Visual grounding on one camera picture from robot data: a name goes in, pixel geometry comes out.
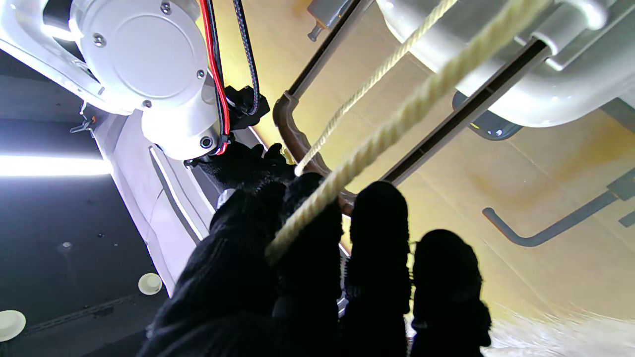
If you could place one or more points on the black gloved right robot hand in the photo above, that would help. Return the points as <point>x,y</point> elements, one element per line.
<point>243,166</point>

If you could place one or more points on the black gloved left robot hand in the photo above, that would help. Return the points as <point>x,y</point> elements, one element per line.
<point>233,297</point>

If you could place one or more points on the small beige toy suitcase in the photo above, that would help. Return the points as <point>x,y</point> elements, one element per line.
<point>521,64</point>

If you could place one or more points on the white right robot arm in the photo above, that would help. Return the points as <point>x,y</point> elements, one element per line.
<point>144,59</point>

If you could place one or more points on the long bright ceiling light strip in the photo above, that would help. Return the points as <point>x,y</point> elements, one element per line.
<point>49,165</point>

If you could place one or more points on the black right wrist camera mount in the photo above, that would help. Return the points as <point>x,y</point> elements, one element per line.
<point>245,106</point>

